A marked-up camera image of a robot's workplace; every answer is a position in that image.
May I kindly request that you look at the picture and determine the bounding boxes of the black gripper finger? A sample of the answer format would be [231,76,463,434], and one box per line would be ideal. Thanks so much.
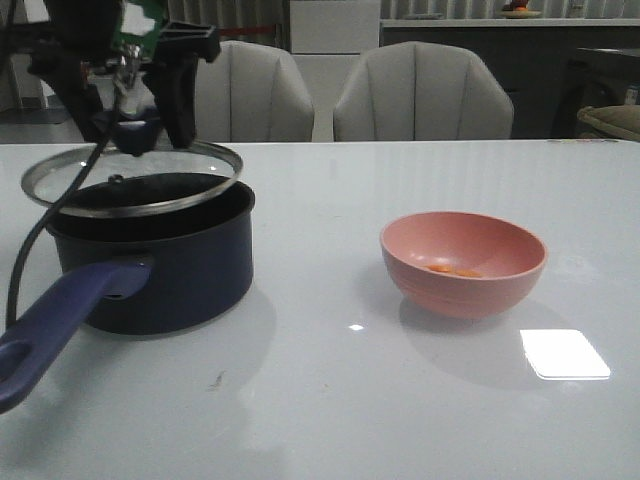
[42,62,114,143]
[149,53,199,148]

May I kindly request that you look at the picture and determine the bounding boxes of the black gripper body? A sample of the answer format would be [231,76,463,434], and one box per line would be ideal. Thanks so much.
[27,1,221,79]

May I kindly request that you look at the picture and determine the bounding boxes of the glass lid with blue knob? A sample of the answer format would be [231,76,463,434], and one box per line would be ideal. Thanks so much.
[21,120,244,219]

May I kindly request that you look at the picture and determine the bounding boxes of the orange ham slices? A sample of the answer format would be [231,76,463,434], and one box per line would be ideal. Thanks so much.
[425,264,483,278]

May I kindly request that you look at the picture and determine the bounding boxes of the pink bowl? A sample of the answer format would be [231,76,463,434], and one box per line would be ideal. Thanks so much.
[380,211,548,319]

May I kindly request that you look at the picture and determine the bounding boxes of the left beige upholstered chair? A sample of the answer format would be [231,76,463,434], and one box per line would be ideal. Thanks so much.
[195,41,315,143]

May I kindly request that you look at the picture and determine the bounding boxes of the beige upholstered chair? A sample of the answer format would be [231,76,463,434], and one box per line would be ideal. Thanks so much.
[195,41,315,143]
[333,41,514,142]

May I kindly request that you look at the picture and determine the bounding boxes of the red belt barrier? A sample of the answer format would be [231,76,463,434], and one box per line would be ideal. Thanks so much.
[219,24,277,37]

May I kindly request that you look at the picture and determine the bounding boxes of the grey pleated curtain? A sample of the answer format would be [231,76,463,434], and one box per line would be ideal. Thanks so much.
[168,0,291,51]

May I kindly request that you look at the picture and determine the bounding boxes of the white refrigerator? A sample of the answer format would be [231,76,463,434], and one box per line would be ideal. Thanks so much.
[289,1,381,142]

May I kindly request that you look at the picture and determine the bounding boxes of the dark blue saucepan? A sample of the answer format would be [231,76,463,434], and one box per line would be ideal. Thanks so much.
[1,182,255,412]

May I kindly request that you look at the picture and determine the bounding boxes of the right beige upholstered chair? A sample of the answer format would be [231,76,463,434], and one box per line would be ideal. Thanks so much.
[333,41,514,142]

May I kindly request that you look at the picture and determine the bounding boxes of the flat tray on counter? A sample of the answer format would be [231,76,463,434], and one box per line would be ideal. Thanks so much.
[403,12,445,21]

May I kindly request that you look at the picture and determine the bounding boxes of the fruit plate on counter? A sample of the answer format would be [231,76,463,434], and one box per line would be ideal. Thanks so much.
[499,0,542,19]

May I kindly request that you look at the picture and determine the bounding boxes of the dark kitchen counter cabinet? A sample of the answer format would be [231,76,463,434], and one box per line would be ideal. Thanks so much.
[380,18,639,139]

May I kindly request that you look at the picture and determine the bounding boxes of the olive cushion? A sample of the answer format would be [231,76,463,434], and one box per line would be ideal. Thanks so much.
[577,105,639,142]

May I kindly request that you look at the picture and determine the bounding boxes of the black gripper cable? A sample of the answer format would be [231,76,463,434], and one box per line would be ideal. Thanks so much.
[5,84,124,329]

